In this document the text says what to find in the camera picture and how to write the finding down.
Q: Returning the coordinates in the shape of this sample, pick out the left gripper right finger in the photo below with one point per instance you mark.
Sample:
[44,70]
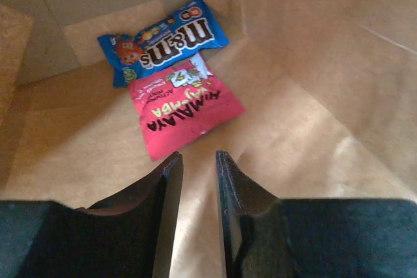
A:
[265,236]

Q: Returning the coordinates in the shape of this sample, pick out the blue candy packet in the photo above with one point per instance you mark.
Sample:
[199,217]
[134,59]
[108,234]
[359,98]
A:
[178,36]

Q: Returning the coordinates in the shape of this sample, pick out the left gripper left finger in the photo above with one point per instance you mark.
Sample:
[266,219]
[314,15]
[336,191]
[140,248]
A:
[129,234]

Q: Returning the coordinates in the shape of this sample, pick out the red snack bar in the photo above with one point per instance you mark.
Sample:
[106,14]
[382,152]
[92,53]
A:
[179,104]

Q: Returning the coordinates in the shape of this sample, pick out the brown paper bag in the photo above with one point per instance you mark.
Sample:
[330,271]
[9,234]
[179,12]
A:
[329,88]

